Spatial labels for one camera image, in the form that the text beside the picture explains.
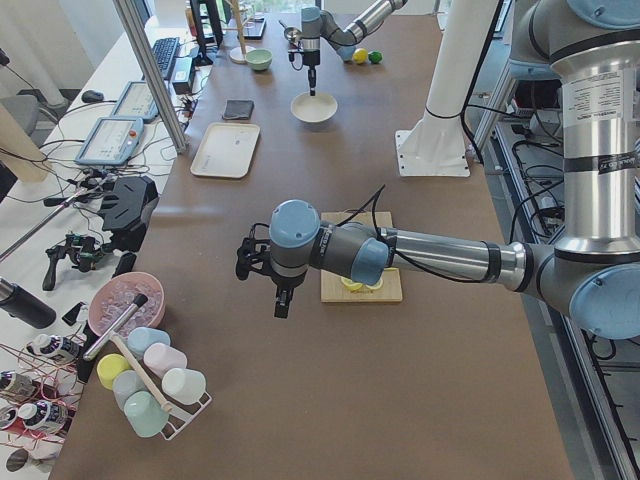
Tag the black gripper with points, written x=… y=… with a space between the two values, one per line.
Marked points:
x=284 y=281
x=311 y=59

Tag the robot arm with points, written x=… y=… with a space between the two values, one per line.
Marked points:
x=424 y=207
x=318 y=24

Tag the cream rabbit tray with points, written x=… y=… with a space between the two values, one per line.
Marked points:
x=226 y=150

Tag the metal ice scoop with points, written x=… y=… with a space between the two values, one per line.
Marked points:
x=291 y=34

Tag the wooden cutting board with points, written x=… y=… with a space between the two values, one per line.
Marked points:
x=359 y=257

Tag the yellow lemon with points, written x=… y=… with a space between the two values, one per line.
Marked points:
x=360 y=56

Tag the cream round plate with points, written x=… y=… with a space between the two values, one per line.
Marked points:
x=315 y=108

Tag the mint green bowl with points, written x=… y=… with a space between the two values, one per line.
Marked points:
x=259 y=59

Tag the green lime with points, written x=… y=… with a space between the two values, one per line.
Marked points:
x=375 y=57

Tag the lemon slice near board edge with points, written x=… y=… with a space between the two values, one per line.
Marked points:
x=354 y=287

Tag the wooden cup stand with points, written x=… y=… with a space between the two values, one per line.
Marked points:
x=238 y=54

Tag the grey folded cloth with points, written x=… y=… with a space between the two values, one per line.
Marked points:
x=236 y=109

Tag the white cup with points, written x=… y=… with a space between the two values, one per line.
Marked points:
x=184 y=385

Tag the metal muddler black tip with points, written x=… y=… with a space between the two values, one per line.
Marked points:
x=91 y=352

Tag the pink cup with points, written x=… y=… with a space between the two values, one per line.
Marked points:
x=159 y=358

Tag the black keyboard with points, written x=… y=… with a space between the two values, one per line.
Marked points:
x=165 y=51

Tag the blue cup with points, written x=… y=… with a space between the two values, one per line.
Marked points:
x=141 y=338

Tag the wooden muddler stick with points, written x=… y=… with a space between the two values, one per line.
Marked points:
x=133 y=362

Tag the pink bowl with ice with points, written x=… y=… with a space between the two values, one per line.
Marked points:
x=118 y=294

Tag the blue teach pendant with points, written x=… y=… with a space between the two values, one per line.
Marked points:
x=111 y=141
x=136 y=100

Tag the pale green cup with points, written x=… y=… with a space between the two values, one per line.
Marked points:
x=145 y=414

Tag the yellow cup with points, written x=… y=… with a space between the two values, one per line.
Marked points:
x=110 y=367

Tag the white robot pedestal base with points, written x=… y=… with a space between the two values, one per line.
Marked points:
x=435 y=146

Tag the white wire cup rack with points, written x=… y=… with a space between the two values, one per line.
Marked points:
x=181 y=417

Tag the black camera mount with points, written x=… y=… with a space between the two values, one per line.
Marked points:
x=126 y=211

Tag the aluminium frame post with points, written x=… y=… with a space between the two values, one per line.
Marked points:
x=136 y=34

